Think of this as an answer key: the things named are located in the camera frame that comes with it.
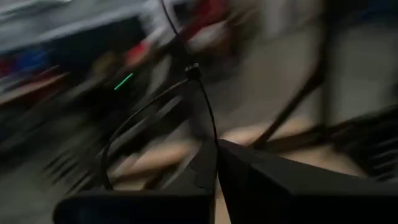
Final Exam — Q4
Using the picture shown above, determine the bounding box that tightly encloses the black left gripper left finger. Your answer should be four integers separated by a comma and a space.
52, 139, 217, 224

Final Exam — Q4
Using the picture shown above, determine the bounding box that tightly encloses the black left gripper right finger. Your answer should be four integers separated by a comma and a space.
216, 139, 398, 224

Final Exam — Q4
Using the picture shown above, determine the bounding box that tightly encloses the black cable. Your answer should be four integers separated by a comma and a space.
99, 0, 218, 191

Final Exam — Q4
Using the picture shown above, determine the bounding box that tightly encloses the black slotted cable duct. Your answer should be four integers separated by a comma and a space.
328, 104, 398, 183

